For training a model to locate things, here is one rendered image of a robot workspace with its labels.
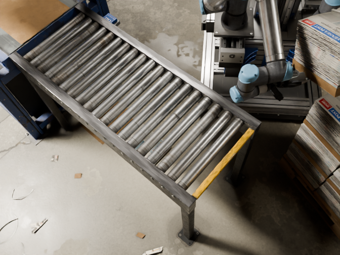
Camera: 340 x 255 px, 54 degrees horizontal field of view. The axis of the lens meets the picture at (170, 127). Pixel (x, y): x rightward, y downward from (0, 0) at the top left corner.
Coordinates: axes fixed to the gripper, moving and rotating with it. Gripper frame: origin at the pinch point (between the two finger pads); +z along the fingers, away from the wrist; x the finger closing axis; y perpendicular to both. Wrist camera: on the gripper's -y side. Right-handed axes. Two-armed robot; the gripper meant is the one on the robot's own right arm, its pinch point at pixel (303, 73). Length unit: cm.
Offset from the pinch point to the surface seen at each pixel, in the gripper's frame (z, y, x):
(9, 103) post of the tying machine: -147, -17, 92
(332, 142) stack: 9.9, -37.2, -14.3
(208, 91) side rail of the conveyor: -37.7, -9.7, 23.7
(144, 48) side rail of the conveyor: -58, 5, 62
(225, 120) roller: -36.9, -16.8, 6.7
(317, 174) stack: 11, -72, -6
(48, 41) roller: -108, 15, 89
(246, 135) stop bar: -32.5, -18.9, -5.8
